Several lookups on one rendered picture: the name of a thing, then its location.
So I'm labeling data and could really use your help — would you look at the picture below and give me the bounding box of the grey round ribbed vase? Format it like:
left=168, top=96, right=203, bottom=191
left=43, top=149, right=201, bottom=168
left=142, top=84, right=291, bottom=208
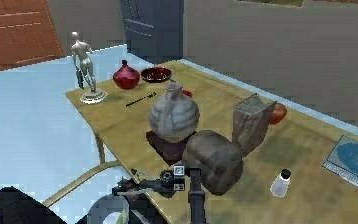
left=148, top=81, right=201, bottom=144

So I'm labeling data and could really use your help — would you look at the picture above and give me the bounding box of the black chair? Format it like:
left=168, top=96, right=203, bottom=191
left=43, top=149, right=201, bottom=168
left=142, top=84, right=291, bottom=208
left=0, top=185, right=69, bottom=224

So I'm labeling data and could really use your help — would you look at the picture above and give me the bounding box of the reddish brown wooden cabinet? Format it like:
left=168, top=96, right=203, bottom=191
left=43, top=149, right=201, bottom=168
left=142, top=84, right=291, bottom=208
left=0, top=0, right=65, bottom=75

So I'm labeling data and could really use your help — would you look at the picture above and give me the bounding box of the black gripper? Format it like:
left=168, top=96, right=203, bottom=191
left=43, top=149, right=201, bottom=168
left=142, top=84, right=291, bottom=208
left=112, top=168, right=175, bottom=198

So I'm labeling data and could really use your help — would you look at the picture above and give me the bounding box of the grey brown bread loaf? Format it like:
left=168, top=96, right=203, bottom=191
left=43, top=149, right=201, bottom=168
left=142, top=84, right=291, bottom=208
left=181, top=129, right=245, bottom=197

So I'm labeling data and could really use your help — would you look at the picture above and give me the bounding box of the dark red bowl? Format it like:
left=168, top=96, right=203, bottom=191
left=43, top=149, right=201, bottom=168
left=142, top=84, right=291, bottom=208
left=140, top=66, right=173, bottom=84

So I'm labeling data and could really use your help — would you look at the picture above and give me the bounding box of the black pen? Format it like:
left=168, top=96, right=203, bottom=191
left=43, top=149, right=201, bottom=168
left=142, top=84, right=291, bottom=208
left=124, top=92, right=158, bottom=108

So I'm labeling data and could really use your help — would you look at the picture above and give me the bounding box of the blue pad of paper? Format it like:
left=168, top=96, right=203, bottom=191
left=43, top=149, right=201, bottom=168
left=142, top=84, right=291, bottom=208
left=321, top=134, right=358, bottom=195

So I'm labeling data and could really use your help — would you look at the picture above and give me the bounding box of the dark blue door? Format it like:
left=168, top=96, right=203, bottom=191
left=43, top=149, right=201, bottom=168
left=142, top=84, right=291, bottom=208
left=119, top=0, right=185, bottom=65

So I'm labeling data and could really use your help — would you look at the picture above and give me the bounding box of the silver human figure statue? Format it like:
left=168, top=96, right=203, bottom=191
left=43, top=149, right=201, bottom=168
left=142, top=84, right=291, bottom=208
left=69, top=31, right=109, bottom=105

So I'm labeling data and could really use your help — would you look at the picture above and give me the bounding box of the clear shaker with black cap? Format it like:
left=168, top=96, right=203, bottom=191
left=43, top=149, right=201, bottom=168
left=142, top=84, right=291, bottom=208
left=269, top=168, right=292, bottom=199

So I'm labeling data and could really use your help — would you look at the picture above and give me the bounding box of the light wooden table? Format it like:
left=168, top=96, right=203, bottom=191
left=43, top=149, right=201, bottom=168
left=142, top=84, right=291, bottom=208
left=41, top=59, right=358, bottom=224

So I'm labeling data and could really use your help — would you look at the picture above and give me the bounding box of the dark maroon book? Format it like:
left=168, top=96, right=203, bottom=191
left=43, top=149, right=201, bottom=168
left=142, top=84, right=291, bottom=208
left=145, top=130, right=197, bottom=167

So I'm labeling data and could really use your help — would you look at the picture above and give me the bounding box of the red apple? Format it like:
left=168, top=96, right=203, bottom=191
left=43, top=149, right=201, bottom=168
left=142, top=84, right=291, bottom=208
left=269, top=102, right=288, bottom=126

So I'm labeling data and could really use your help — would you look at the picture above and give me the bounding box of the red faceted vase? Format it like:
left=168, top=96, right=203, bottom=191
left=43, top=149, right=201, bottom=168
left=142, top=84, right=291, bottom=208
left=112, top=59, right=142, bottom=91

